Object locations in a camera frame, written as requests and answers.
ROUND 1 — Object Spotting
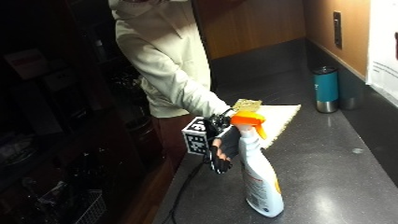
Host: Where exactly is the white marker cube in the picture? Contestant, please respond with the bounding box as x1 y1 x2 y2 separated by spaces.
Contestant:
180 116 210 156

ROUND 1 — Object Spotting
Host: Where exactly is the white spray bottle orange trigger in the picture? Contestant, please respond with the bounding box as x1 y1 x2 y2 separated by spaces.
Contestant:
229 110 286 218

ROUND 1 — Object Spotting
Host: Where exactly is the yellow sponge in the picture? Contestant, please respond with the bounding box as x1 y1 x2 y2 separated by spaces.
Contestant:
230 98 263 114

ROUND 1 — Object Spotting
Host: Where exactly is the white cloth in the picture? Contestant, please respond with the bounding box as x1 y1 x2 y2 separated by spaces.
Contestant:
255 104 302 150

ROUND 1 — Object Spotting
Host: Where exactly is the the person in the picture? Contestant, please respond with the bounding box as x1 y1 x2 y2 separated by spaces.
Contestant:
106 0 233 172

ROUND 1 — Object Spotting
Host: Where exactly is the teal steel tumbler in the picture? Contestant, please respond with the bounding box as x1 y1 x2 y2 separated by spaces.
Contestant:
313 65 341 114

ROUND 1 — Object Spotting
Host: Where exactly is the dark shelf unit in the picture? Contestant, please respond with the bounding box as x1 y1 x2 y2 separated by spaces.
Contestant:
0 0 154 224

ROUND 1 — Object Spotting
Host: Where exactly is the black cable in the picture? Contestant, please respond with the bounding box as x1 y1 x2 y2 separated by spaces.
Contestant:
161 160 209 224

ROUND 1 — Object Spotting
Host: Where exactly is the wire basket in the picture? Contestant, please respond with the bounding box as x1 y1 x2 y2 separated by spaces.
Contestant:
72 189 108 224

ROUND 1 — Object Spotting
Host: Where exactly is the black wall outlet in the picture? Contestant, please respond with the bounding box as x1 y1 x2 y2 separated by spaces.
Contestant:
331 10 345 50

